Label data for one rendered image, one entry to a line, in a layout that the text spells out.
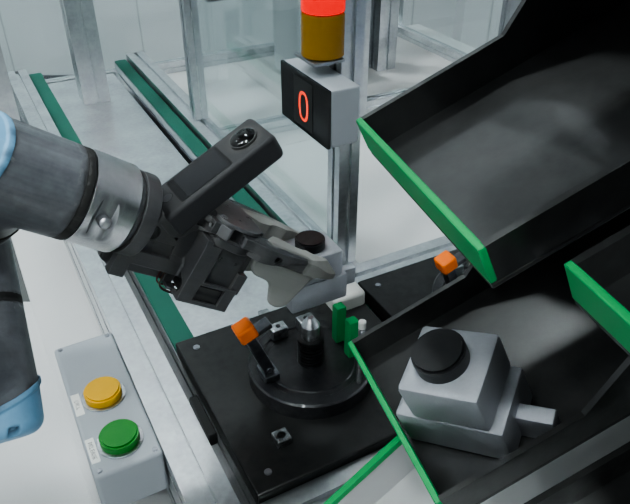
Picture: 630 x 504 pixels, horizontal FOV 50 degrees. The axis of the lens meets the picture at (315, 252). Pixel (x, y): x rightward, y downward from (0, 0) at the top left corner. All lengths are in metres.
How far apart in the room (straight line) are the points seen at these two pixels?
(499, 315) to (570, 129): 0.16
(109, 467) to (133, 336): 0.20
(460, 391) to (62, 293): 0.86
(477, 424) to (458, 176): 0.13
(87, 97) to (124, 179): 1.13
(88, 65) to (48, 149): 1.13
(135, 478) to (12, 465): 0.21
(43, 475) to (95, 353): 0.15
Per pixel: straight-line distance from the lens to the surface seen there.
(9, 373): 0.55
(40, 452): 0.90
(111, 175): 0.53
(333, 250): 0.66
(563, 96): 0.36
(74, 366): 0.84
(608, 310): 0.25
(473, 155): 0.34
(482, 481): 0.38
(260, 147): 0.56
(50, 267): 1.20
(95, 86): 1.66
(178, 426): 0.75
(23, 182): 0.50
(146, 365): 0.83
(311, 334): 0.72
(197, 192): 0.56
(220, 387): 0.76
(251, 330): 0.68
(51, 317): 1.09
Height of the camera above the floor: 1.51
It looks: 35 degrees down
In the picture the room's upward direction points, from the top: straight up
